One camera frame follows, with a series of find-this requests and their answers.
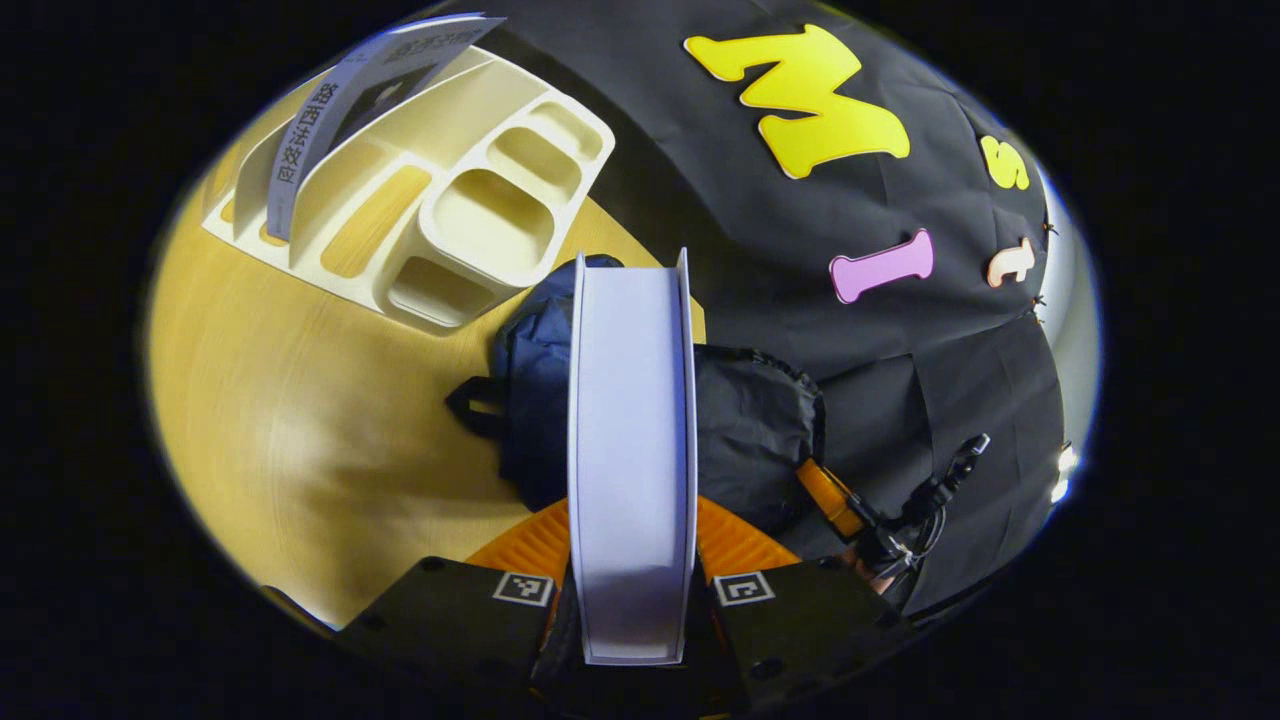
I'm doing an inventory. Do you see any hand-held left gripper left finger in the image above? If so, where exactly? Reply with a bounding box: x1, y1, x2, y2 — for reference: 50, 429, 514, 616
335, 498, 576, 693

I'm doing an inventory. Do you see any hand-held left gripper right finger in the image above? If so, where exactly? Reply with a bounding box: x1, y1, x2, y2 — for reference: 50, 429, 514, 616
695, 495, 916, 706

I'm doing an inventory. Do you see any blue schoolbag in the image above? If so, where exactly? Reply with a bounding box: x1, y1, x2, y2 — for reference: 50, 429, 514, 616
445, 253, 829, 538

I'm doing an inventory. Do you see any white book pale spine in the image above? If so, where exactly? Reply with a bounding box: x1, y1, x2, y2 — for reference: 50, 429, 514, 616
567, 248, 698, 667

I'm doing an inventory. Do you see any cream bookshelf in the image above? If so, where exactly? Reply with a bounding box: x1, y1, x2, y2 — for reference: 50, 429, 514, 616
200, 40, 617, 336

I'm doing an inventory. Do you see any white book grey spine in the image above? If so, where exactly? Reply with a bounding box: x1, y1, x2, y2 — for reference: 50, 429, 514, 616
265, 13, 506, 243

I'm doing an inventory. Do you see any black backdrop cloth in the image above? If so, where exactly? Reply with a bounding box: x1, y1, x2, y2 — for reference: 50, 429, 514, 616
480, 0, 1066, 616

